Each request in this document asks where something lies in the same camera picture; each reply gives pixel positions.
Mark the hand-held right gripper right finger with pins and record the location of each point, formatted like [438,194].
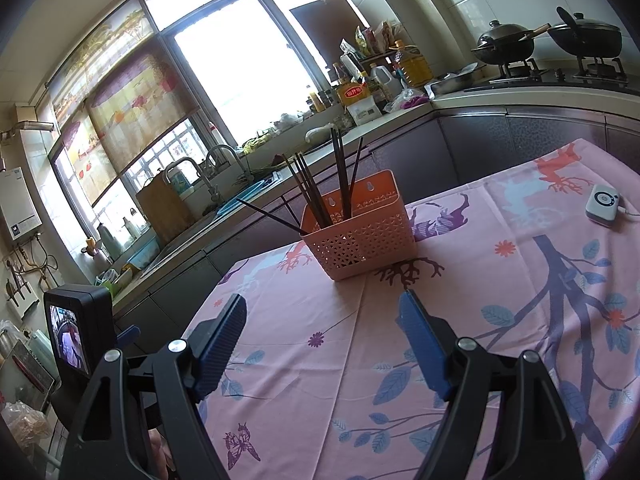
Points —
[425,345]

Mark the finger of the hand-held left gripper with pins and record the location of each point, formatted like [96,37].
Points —
[129,335]

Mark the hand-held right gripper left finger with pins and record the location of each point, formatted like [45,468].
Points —
[220,345]

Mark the orange perforated plastic basket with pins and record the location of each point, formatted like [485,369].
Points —
[360,240]

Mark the bunch of wooden chopsticks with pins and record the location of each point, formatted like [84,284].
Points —
[341,175]

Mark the person's left hand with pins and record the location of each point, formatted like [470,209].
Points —
[160,452]

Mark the pink floral tablecloth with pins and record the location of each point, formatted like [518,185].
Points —
[450,270]

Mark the wooden cutting board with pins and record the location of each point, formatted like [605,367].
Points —
[162,210]

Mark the white water heater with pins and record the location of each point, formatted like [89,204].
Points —
[17,205]

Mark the blue sink basin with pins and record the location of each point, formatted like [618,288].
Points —
[240,199]

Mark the metal kitchen faucet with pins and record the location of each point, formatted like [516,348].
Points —
[225,160]
[190,172]

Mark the printed roller blind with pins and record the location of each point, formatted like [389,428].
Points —
[135,105]

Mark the grey kitchen cabinets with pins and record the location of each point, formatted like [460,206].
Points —
[490,145]

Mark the small white round-button device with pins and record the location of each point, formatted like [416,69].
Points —
[602,204]

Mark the white box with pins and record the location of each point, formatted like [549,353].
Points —
[362,111]

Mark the white plastic bag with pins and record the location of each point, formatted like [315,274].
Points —
[405,100]

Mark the yellow food packet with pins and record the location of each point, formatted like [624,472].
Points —
[352,94]

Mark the white plastic jug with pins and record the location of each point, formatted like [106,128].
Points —
[382,82]

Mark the metal tray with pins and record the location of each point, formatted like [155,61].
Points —
[455,80]

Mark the yellow cooking oil bottle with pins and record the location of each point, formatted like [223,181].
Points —
[412,65]

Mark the gas stove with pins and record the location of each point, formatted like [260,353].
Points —
[545,77]

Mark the black wok with lid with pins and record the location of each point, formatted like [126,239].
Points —
[587,35]

